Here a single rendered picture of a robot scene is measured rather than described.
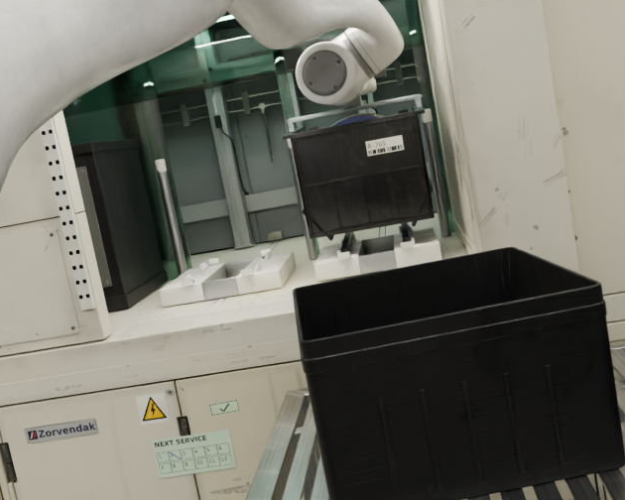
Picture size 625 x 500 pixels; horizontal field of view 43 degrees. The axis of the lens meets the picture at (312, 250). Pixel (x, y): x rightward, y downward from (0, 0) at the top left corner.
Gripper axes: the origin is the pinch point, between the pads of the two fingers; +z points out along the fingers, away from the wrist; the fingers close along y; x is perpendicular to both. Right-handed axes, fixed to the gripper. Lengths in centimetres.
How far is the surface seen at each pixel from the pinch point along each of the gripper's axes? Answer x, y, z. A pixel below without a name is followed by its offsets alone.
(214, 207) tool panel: -21, -44, 55
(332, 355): -27, 1, -75
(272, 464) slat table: -43, -10, -60
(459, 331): -27, 13, -73
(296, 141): -8.3, -9.2, -10.7
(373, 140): -10.5, 3.3, -10.1
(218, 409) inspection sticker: -45, -24, -33
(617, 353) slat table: -43, 32, -37
